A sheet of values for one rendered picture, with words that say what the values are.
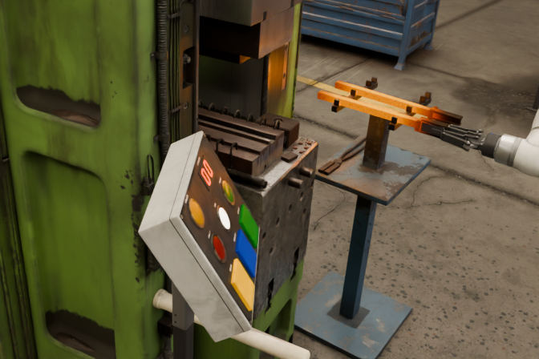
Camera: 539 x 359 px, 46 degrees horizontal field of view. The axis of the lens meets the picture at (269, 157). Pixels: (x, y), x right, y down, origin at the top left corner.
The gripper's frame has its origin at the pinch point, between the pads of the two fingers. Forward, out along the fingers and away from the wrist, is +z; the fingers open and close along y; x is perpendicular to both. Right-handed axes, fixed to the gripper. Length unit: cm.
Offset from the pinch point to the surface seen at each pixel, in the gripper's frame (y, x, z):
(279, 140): -38, -1, 33
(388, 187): 0.1, -26.1, 10.9
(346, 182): -5.7, -26.0, 23.9
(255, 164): -53, -2, 32
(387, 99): 10.5, 0.6, 20.2
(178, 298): -101, -10, 18
